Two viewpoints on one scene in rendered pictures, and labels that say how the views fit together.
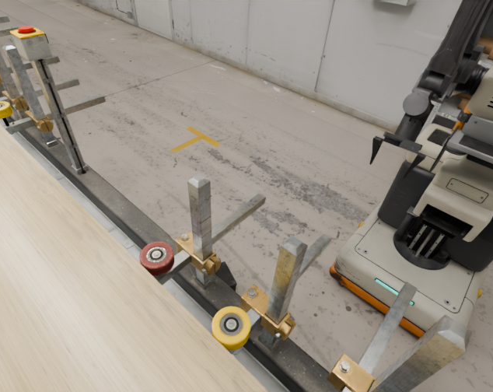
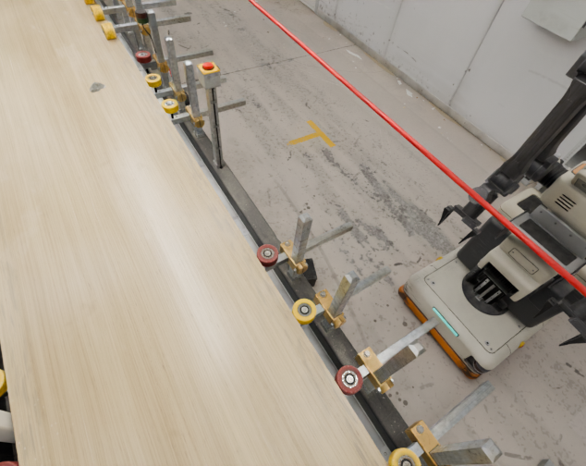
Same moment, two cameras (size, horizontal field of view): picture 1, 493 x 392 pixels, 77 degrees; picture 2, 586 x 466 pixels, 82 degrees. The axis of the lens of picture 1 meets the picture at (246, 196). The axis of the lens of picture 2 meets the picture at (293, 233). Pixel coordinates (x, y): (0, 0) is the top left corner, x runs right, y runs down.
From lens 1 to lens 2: 0.45 m
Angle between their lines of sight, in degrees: 14
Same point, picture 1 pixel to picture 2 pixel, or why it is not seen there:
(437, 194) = (498, 256)
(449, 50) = (516, 163)
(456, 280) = (505, 328)
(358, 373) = (373, 360)
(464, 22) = (531, 147)
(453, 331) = (415, 347)
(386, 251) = (451, 288)
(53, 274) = (204, 250)
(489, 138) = (548, 226)
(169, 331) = (267, 303)
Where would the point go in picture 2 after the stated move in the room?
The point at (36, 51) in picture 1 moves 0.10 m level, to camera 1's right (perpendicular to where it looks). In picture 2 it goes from (212, 82) to (235, 90)
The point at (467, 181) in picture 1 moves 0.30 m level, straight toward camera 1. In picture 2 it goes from (525, 254) to (475, 284)
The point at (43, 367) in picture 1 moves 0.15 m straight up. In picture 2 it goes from (198, 302) to (191, 281)
